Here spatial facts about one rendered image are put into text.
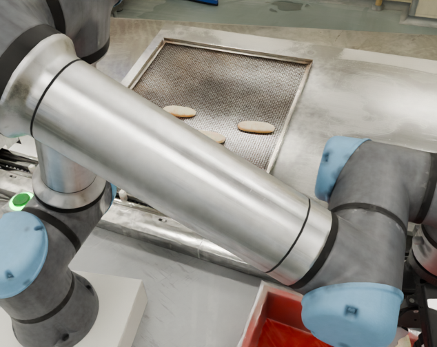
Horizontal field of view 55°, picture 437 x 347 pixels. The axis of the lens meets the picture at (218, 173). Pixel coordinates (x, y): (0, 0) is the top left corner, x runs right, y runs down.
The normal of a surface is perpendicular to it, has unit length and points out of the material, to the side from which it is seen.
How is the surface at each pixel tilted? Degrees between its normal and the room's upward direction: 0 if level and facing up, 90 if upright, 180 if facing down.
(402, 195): 44
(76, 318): 71
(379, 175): 5
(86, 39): 107
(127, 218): 0
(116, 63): 0
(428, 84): 10
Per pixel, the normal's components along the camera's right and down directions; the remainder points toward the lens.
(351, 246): 0.34, -0.44
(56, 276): 0.95, 0.19
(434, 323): -0.05, -0.29
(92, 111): 0.17, -0.14
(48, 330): 0.33, 0.39
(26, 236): -0.15, -0.61
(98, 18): 0.88, 0.47
